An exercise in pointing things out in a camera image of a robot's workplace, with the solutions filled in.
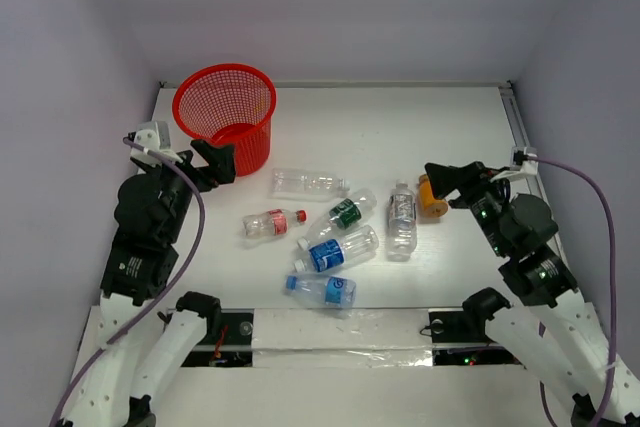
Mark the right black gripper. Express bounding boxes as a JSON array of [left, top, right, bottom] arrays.
[[423, 159, 510, 255]]

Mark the orange plastic bottle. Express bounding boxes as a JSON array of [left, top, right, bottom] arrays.
[[418, 174, 449, 218]]

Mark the red label small bottle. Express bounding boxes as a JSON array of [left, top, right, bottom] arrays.
[[243, 209, 307, 239]]

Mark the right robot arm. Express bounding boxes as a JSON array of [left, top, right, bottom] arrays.
[[425, 150, 639, 426]]

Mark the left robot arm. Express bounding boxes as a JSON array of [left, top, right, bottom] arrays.
[[50, 134, 236, 426]]

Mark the red mesh plastic bin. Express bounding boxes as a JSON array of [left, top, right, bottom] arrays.
[[172, 63, 277, 176]]

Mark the large clear plastic bottle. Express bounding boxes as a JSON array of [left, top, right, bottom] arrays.
[[270, 168, 351, 201]]

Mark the white label clear bottle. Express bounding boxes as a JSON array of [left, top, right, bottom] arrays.
[[386, 181, 417, 261]]

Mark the green label clear bottle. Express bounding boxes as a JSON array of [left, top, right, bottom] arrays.
[[296, 188, 377, 250]]

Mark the blue label large bottle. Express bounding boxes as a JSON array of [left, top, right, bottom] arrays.
[[293, 225, 379, 274]]

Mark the blue cap small bottle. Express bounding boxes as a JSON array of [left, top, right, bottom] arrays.
[[285, 275, 357, 309]]

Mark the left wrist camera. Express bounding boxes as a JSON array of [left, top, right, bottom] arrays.
[[127, 121, 175, 166]]

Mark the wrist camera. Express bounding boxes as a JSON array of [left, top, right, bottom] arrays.
[[491, 147, 538, 182], [127, 121, 175, 166]]

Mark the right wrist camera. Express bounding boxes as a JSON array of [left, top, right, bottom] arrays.
[[491, 147, 538, 182]]

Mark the aluminium rail right edge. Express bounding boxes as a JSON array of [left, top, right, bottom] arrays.
[[499, 83, 577, 307]]

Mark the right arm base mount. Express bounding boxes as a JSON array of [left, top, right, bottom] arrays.
[[419, 308, 520, 367]]

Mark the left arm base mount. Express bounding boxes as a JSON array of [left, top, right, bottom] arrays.
[[182, 310, 254, 368]]

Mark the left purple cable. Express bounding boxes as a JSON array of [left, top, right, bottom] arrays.
[[48, 136, 207, 427]]

